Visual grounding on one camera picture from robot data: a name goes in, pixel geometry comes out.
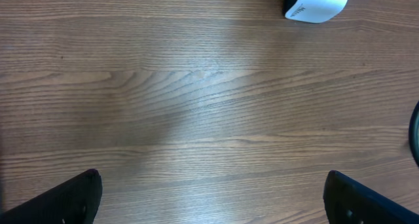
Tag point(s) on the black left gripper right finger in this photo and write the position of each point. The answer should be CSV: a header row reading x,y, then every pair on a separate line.
x,y
350,202

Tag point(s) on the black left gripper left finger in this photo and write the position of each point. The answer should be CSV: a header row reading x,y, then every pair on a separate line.
x,y
75,201

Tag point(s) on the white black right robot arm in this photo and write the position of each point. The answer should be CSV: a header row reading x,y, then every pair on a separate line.
x,y
413,134

